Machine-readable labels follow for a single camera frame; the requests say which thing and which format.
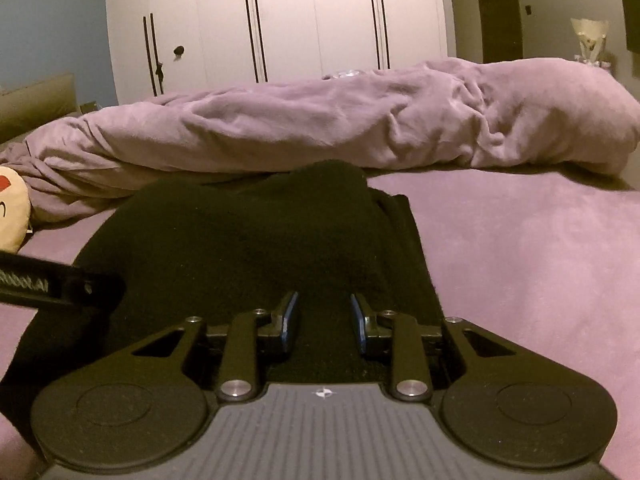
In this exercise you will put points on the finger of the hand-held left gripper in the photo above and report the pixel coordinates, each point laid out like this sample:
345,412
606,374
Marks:
97,287

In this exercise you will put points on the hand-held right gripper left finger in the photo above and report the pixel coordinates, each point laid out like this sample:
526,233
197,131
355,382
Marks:
291,322

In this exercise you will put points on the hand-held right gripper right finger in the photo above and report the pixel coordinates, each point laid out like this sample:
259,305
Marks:
358,322

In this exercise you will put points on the black garment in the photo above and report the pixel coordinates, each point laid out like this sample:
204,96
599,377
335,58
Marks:
240,240

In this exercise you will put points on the white round plush toy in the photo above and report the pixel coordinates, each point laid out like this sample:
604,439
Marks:
11,210

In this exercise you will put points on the olive green headboard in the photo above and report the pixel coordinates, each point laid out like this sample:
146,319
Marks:
35,105

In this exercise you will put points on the purple bed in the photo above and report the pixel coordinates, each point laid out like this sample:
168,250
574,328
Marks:
525,260

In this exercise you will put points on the purple duvet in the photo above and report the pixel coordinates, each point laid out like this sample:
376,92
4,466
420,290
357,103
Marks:
350,120

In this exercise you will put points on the white wardrobe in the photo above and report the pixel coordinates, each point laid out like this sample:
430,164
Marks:
290,15

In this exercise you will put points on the dark door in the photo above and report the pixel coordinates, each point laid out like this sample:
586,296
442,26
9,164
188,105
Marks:
497,10

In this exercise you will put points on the dark wall screen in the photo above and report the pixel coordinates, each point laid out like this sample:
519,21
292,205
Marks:
630,10

